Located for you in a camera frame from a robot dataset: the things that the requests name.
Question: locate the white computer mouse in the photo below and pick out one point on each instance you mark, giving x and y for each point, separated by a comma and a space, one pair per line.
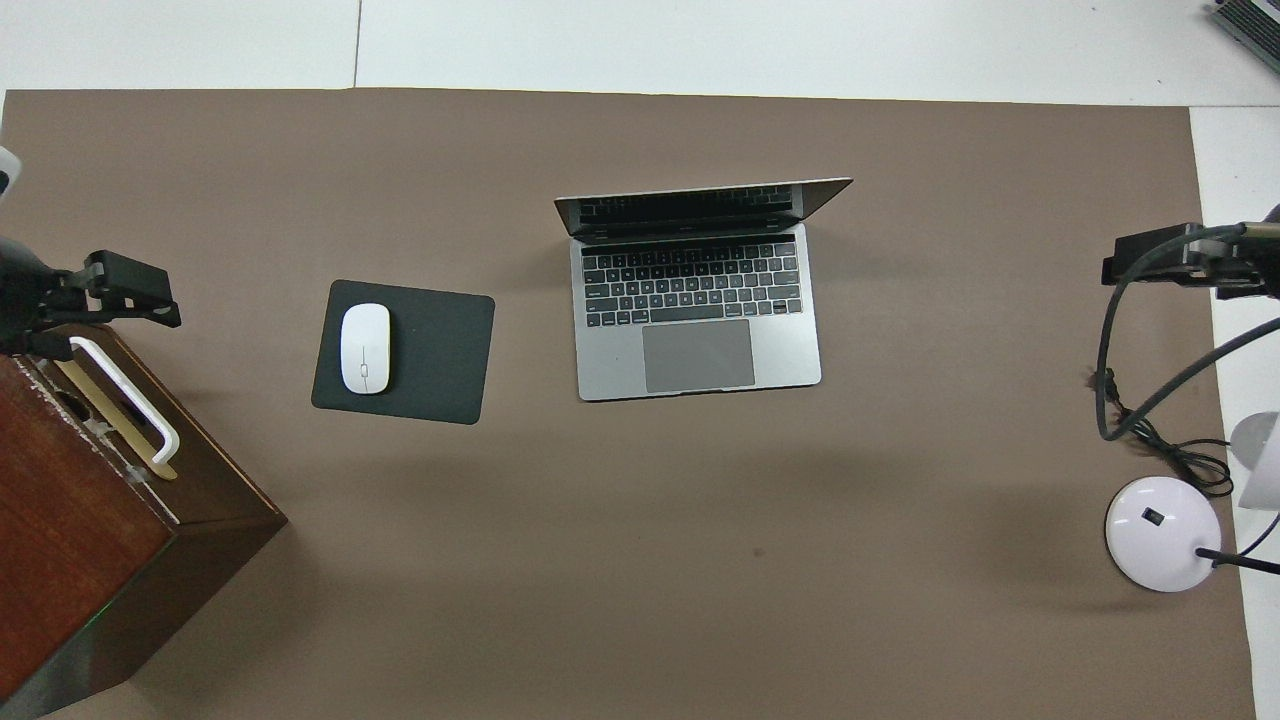
365, 350

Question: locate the grey slatted device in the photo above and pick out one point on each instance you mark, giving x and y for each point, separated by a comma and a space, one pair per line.
1250, 25

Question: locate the brown table mat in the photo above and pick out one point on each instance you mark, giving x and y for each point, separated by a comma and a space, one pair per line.
700, 550

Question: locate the dark brown wooden box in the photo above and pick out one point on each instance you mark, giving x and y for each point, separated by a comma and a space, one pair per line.
70, 540

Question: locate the black mouse pad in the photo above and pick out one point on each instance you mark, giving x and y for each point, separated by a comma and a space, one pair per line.
440, 360

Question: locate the silver grey laptop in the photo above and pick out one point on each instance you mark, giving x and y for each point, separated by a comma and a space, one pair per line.
700, 350

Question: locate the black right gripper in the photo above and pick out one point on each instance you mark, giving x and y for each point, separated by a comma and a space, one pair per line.
1230, 265

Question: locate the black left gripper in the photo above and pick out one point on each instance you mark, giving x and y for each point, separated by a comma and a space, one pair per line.
25, 295

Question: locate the white desk lamp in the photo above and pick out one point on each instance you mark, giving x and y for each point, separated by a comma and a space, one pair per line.
1160, 535

